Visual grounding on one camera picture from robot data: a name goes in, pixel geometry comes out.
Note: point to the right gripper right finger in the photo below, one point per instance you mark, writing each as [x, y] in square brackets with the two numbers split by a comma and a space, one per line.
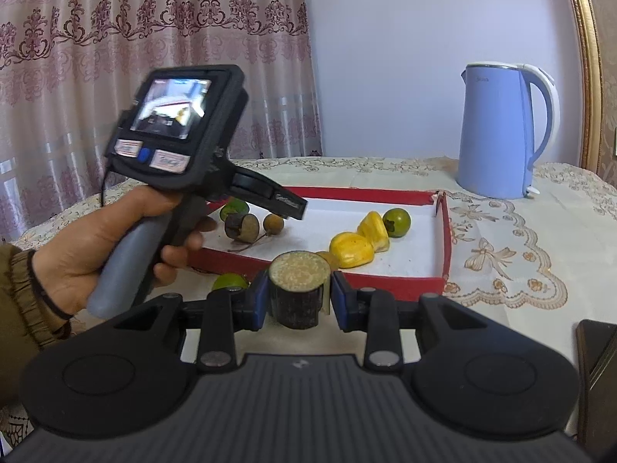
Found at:
[352, 306]

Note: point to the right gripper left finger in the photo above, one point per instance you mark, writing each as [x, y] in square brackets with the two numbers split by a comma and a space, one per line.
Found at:
[243, 309]

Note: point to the round dark sugarcane piece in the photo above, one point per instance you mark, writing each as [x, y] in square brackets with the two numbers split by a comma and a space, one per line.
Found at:
[296, 287]

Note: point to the dark square sugarcane piece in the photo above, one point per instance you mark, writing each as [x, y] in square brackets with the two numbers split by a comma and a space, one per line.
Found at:
[242, 227]

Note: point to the yellow pepper piece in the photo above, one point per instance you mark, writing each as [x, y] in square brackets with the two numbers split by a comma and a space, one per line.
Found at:
[352, 250]
[373, 229]

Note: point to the green cucumber piece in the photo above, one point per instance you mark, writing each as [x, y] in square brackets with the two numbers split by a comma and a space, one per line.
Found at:
[233, 206]

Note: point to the olive sleeve forearm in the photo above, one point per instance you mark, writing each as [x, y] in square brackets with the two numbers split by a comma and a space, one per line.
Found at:
[26, 329]

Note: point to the person's left hand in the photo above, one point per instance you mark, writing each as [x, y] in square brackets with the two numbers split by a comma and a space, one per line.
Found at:
[67, 267]

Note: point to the red shallow box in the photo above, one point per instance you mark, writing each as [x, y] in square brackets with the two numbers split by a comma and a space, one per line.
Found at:
[397, 240]

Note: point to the light green round fruit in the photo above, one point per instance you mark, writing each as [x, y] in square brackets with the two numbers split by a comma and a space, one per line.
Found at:
[397, 222]

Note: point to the pink patterned curtain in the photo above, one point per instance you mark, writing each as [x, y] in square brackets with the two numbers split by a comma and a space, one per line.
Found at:
[68, 67]

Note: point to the beige embroidered tablecloth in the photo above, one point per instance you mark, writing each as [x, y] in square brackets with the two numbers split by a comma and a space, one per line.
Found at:
[487, 376]

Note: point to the blue electric kettle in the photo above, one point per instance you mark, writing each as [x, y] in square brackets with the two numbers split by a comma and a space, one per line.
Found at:
[497, 146]

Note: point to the black smartphone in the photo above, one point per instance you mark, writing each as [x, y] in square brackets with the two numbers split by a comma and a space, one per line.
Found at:
[596, 351]

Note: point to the gold mirror frame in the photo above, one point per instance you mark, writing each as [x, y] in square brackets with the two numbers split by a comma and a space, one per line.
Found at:
[590, 64]

